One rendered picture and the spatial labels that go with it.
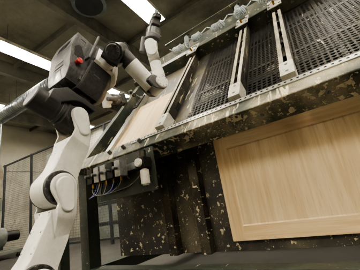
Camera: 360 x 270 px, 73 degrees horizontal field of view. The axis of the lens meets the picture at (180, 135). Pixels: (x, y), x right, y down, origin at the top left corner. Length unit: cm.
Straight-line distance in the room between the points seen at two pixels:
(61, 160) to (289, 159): 104
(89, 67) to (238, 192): 101
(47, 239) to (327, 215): 114
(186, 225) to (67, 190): 76
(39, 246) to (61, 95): 64
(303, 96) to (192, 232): 96
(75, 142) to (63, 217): 33
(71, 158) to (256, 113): 84
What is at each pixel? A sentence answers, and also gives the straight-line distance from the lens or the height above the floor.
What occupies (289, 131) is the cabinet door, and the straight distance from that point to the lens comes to 129.
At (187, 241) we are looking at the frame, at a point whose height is 26.
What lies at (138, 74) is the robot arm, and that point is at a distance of 136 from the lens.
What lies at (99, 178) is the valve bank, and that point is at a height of 69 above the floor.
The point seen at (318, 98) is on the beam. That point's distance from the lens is 109.
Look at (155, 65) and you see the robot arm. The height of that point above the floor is 126.
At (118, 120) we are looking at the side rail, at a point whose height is 128.
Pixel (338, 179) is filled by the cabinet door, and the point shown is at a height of 47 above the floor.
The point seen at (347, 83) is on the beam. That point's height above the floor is 79.
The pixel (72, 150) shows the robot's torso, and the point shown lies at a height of 78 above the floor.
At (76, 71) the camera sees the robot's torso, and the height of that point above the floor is 117.
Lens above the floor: 46
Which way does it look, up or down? 16 degrees up
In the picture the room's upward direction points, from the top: 9 degrees counter-clockwise
